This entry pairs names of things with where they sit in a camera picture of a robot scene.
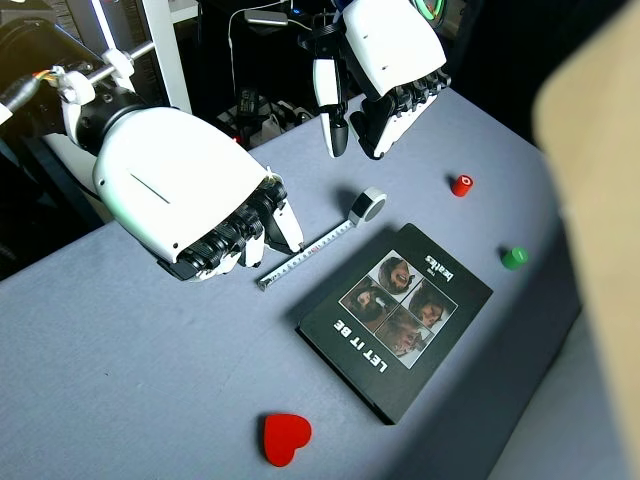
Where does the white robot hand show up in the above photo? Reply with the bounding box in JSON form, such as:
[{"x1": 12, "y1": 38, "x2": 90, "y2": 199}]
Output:
[
  {"x1": 298, "y1": 0, "x2": 454, "y2": 161},
  {"x1": 92, "y1": 106, "x2": 304, "y2": 285}
]

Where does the grey tape measure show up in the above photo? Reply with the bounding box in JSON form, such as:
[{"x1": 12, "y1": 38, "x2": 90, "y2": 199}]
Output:
[{"x1": 256, "y1": 185, "x2": 389, "y2": 293}]

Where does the black Beatles book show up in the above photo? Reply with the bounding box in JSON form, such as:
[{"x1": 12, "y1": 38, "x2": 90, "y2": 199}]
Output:
[{"x1": 294, "y1": 222, "x2": 495, "y2": 426}]

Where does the black power adapter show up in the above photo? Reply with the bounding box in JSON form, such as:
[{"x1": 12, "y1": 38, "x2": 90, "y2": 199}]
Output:
[{"x1": 234, "y1": 85, "x2": 261, "y2": 119}]

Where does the silver flat device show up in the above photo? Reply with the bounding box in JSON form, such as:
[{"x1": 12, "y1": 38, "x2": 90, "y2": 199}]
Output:
[{"x1": 243, "y1": 8, "x2": 290, "y2": 27}]

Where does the red cylinder block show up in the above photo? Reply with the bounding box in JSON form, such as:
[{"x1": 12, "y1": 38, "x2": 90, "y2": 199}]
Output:
[{"x1": 448, "y1": 173, "x2": 475, "y2": 199}]

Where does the grey table cloth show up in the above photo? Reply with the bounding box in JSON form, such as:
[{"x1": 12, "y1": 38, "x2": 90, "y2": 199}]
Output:
[{"x1": 0, "y1": 87, "x2": 586, "y2": 480}]

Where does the green cylinder block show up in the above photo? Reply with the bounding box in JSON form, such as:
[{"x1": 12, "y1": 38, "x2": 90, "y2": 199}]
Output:
[{"x1": 500, "y1": 244, "x2": 530, "y2": 271}]

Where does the beige blurred board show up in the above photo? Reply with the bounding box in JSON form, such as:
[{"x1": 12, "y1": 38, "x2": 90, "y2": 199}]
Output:
[{"x1": 532, "y1": 0, "x2": 640, "y2": 480}]

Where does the red heart block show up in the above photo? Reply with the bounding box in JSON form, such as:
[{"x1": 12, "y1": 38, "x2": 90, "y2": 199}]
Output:
[{"x1": 258, "y1": 412, "x2": 314, "y2": 469}]

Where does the white metal frame post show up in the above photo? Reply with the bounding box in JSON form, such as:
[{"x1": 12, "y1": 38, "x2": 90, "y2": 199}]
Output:
[{"x1": 139, "y1": 0, "x2": 194, "y2": 114}]

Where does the thin white cable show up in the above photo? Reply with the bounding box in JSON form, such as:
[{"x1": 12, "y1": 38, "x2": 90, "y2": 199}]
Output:
[{"x1": 227, "y1": 0, "x2": 301, "y2": 96}]

